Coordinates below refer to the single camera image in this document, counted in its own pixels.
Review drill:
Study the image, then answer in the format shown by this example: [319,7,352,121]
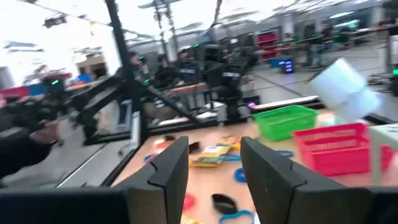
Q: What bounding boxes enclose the yellow crayon box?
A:
[189,145,231,169]

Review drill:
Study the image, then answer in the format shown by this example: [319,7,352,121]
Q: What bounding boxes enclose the black rubber band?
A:
[211,193,239,215]

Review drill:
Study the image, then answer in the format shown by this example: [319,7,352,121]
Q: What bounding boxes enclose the red coil wristband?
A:
[182,193,197,212]

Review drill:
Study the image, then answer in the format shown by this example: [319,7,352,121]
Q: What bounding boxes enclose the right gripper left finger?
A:
[113,136,190,224]

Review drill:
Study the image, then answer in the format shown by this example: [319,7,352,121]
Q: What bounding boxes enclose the green plastic basket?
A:
[252,105,318,141]

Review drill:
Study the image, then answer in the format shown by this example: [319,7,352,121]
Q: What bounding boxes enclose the black aluminium table frame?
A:
[55,0,259,187]

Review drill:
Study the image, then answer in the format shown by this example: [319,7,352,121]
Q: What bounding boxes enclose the red plastic basket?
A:
[293,123,397,177]

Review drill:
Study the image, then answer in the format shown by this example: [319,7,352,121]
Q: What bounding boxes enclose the person's hand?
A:
[29,119,62,146]

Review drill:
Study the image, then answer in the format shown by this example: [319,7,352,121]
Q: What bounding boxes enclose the person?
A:
[0,124,53,186]
[174,48,203,85]
[129,51,150,82]
[152,54,178,90]

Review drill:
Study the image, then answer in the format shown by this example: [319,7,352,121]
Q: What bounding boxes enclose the red storage rack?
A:
[256,30,280,62]

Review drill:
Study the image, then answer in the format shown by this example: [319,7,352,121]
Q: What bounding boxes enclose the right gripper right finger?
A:
[239,136,374,224]

